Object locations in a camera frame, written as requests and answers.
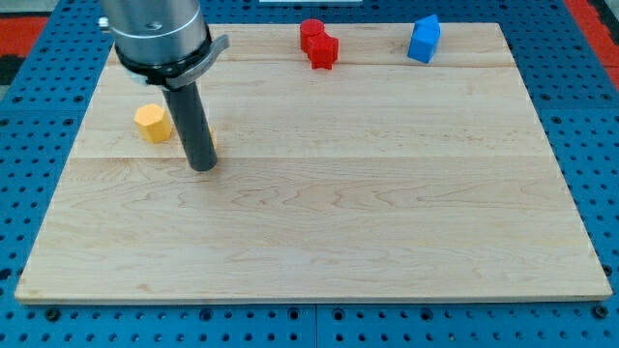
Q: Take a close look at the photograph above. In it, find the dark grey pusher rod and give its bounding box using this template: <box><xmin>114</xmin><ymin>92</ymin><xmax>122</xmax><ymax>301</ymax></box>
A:
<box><xmin>162</xmin><ymin>82</ymin><xmax>218</xmax><ymax>171</ymax></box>

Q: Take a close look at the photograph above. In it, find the red cylinder block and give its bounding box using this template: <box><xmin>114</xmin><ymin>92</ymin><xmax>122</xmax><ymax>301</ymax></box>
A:
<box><xmin>299</xmin><ymin>18</ymin><xmax>325</xmax><ymax>52</ymax></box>

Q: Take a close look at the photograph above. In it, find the yellow hexagon block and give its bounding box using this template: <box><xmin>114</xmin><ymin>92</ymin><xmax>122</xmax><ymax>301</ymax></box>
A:
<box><xmin>133</xmin><ymin>103</ymin><xmax>172</xmax><ymax>143</ymax></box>

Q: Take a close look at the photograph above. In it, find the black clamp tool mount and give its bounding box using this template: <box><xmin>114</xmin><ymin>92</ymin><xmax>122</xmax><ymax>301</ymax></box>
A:
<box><xmin>115</xmin><ymin>32</ymin><xmax>229</xmax><ymax>90</ymax></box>

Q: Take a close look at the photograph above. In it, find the yellow heart block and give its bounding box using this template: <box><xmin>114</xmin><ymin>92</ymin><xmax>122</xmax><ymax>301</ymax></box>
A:
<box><xmin>209</xmin><ymin>127</ymin><xmax>218</xmax><ymax>150</ymax></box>

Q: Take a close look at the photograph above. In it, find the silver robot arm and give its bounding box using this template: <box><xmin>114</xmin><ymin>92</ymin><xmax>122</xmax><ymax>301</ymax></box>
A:
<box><xmin>99</xmin><ymin>0</ymin><xmax>230</xmax><ymax>171</ymax></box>

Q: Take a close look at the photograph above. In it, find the red star block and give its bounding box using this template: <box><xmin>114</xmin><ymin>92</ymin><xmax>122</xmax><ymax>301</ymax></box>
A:
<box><xmin>307</xmin><ymin>33</ymin><xmax>339</xmax><ymax>70</ymax></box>

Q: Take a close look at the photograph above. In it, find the blue pentagon block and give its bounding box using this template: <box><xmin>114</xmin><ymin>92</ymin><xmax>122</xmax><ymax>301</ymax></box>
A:
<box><xmin>407</xmin><ymin>14</ymin><xmax>441</xmax><ymax>64</ymax></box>

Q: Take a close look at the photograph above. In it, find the light wooden board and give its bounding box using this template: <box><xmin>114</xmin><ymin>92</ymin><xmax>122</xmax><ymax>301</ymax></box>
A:
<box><xmin>15</xmin><ymin>23</ymin><xmax>611</xmax><ymax>305</ymax></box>

